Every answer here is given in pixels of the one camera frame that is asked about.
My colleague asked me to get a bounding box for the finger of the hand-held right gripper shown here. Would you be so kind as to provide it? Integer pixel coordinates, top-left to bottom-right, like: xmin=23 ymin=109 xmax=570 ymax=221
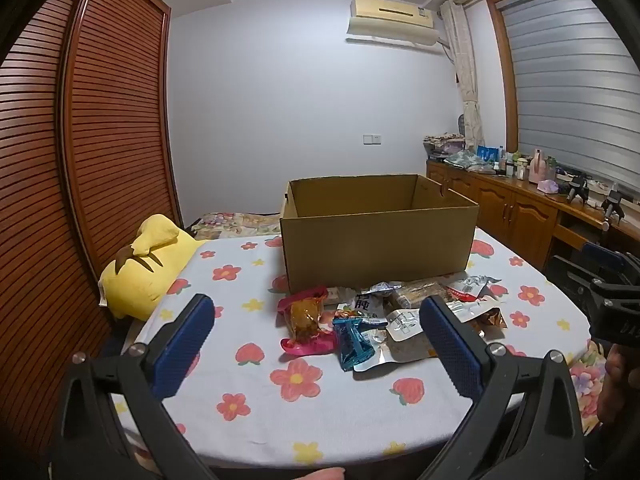
xmin=546 ymin=255 xmax=608 ymax=306
xmin=580 ymin=241 xmax=632 ymax=275

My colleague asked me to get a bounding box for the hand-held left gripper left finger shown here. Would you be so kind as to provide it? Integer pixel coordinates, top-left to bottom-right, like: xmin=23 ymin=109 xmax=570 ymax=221
xmin=50 ymin=294 xmax=221 ymax=480

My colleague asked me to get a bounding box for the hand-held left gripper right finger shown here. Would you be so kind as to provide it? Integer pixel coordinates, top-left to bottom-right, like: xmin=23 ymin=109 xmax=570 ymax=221
xmin=415 ymin=295 xmax=587 ymax=480

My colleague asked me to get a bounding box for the brown cracker packet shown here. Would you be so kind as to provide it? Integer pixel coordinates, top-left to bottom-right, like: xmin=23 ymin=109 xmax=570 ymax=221
xmin=387 ymin=280 xmax=453 ymax=310

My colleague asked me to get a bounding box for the white packet with black print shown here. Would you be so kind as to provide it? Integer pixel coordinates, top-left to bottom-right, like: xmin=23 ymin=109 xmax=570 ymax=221
xmin=336 ymin=294 xmax=386 ymax=326

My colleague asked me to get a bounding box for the red packet with orange contents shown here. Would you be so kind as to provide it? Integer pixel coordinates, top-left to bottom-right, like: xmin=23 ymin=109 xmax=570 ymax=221
xmin=276 ymin=286 xmax=341 ymax=357

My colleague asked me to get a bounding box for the cardboard box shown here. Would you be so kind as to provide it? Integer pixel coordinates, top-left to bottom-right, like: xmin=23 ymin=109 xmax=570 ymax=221
xmin=280 ymin=174 xmax=480 ymax=297

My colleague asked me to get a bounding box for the person's right hand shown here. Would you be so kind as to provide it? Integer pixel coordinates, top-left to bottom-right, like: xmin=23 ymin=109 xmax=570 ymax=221
xmin=597 ymin=345 xmax=640 ymax=427

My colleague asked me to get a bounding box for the person's left hand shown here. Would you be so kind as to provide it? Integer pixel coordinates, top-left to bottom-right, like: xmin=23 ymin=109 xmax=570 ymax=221
xmin=299 ymin=467 xmax=347 ymax=480

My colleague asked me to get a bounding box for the small black tripod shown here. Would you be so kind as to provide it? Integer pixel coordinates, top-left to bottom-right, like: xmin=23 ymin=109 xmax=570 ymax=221
xmin=567 ymin=175 xmax=589 ymax=206
xmin=602 ymin=187 xmax=626 ymax=227

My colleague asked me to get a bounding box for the red and white packet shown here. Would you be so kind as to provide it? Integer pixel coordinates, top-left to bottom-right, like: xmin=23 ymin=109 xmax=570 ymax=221
xmin=445 ymin=274 xmax=502 ymax=303

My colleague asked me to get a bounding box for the yellow plush pillow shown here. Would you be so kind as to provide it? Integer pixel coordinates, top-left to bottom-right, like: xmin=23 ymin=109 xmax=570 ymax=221
xmin=97 ymin=214 xmax=208 ymax=322

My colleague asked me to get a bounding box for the long wooden cabinet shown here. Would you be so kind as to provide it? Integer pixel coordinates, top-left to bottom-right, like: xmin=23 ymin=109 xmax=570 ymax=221
xmin=426 ymin=159 xmax=640 ymax=273

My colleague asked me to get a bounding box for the blue snack packet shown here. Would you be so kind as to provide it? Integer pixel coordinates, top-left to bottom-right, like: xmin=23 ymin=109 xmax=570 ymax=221
xmin=331 ymin=316 xmax=377 ymax=372

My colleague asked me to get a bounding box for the beige snack packet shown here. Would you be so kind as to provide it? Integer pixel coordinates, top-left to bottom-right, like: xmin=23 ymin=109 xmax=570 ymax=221
xmin=324 ymin=286 xmax=357 ymax=307

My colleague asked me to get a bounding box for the pastel floral quilt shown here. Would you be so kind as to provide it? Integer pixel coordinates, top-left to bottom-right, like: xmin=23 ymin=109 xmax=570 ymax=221
xmin=192 ymin=211 xmax=607 ymax=436

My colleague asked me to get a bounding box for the white flower print bedsheet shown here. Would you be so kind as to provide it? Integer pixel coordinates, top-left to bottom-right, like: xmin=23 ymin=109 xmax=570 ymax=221
xmin=107 ymin=227 xmax=598 ymax=471

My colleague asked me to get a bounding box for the green patterned cloth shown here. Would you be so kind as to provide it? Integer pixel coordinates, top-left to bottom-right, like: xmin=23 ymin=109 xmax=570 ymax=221
xmin=445 ymin=150 xmax=493 ymax=173

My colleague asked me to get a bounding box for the grey window blind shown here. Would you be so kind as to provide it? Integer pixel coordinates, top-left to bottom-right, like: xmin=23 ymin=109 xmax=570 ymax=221
xmin=497 ymin=0 xmax=640 ymax=196

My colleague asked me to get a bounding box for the pile of folded cloths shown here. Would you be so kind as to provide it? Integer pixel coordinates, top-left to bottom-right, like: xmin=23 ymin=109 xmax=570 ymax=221
xmin=424 ymin=132 xmax=467 ymax=161

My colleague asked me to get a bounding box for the brown louvered wooden wardrobe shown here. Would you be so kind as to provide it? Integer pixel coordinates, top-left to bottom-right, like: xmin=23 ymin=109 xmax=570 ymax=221
xmin=0 ymin=0 xmax=185 ymax=461

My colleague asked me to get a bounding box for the beige patterned curtain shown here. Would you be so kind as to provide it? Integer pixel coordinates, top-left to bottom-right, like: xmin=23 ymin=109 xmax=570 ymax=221
xmin=440 ymin=0 xmax=486 ymax=153

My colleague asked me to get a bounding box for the wooden window frame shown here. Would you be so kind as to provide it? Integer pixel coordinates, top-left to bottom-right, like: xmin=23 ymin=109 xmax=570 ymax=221
xmin=486 ymin=0 xmax=523 ymax=153

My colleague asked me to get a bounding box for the cream wall air conditioner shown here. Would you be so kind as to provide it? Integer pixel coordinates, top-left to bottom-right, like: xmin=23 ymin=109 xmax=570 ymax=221
xmin=346 ymin=0 xmax=451 ymax=50

